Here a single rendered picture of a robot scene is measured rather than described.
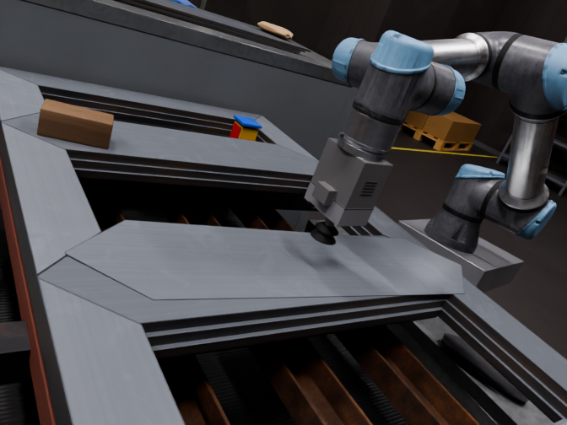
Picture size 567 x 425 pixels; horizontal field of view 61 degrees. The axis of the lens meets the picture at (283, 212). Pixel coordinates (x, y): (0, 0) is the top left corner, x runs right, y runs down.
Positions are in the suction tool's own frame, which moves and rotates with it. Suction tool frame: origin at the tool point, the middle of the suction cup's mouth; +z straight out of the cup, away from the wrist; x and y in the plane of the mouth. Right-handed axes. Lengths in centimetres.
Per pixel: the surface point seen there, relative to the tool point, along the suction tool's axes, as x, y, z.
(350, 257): 9.0, -0.1, 4.6
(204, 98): 19, -79, 4
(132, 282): -30.8, 1.3, 4.6
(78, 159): -27.3, -35.7, 6.1
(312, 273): -2.6, 3.1, 4.6
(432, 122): 546, -358, 60
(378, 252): 17.3, -0.8, 4.5
